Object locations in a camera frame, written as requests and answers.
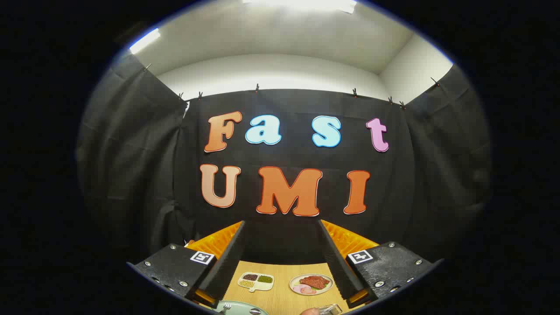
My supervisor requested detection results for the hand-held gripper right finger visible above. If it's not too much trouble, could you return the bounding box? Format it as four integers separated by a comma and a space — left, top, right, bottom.
317, 219, 445, 309

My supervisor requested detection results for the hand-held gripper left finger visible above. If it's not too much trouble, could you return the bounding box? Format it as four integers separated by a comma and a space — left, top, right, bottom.
127, 220, 246, 309

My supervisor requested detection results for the beige plate with food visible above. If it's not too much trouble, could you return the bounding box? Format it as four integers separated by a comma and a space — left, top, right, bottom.
289, 273, 334, 296

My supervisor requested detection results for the brown steak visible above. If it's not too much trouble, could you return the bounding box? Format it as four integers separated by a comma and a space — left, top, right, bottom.
300, 275, 329, 290

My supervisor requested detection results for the white divided tray with beans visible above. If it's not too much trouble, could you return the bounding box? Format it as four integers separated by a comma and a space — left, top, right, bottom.
238, 272, 275, 293

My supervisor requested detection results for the light green plate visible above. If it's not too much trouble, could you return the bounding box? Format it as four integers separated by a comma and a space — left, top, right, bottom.
213, 301, 270, 315

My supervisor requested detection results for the narrow ceiling light strip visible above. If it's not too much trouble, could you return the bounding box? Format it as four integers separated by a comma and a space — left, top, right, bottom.
129, 28, 161, 55

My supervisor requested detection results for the wide ceiling light panel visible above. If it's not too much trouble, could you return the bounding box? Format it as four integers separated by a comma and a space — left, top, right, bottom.
243, 0, 357, 14

